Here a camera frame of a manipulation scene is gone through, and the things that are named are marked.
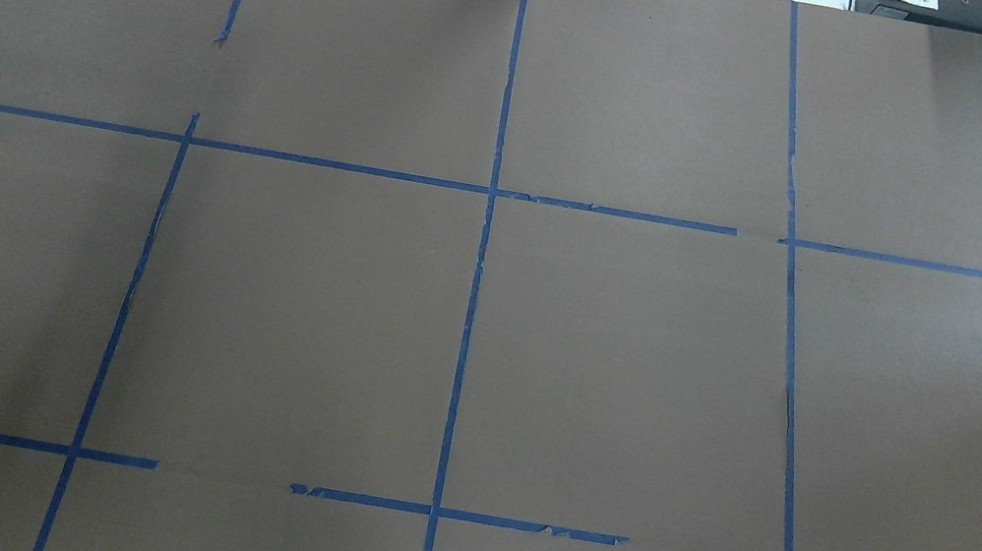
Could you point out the black device with label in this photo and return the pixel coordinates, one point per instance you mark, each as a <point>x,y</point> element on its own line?
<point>959,15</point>

